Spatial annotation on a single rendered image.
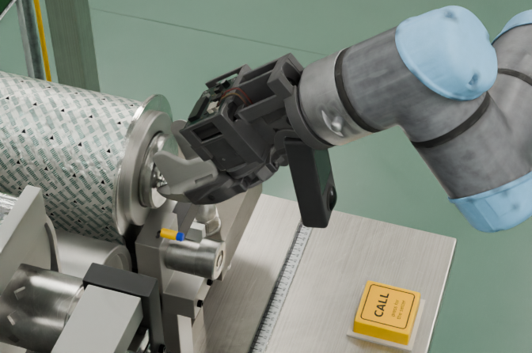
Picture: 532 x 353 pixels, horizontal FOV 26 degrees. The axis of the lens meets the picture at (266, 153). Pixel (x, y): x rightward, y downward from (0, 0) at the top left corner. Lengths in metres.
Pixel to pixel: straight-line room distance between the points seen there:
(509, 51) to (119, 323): 0.44
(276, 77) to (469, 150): 0.17
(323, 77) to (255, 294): 0.59
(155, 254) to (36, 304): 0.26
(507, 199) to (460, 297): 1.72
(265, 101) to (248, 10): 2.43
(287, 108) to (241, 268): 0.57
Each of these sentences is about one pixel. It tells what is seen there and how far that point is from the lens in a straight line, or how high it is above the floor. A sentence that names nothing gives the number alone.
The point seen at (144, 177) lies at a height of 1.27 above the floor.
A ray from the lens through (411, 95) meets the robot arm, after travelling 0.90.
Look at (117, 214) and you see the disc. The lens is 1.10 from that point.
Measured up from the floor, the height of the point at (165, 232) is 1.23.
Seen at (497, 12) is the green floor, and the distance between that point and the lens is 3.46.
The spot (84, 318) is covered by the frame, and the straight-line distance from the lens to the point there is 0.79.
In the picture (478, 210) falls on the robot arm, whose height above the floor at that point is 1.37.
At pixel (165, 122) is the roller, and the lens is 1.15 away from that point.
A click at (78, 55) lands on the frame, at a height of 0.67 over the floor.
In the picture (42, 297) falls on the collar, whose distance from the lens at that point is 0.90.
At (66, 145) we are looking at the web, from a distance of 1.11.
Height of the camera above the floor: 2.06
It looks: 44 degrees down
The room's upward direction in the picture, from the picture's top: straight up
